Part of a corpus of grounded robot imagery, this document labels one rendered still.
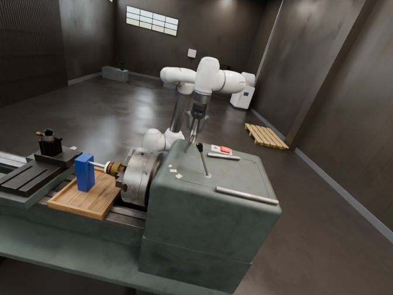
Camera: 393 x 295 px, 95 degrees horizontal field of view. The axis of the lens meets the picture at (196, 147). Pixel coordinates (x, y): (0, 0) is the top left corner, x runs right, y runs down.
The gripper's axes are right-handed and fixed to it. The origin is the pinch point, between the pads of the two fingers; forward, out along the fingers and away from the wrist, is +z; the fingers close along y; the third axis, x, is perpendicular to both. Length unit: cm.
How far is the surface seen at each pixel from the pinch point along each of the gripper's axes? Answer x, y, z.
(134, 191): 27.6, 21.3, 23.6
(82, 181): 16, 57, 37
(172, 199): 34.1, 1.3, 16.7
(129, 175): 24.9, 25.2, 16.9
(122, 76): -662, 359, 112
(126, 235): 29, 24, 57
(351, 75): -326, -274, -67
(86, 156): 11, 56, 23
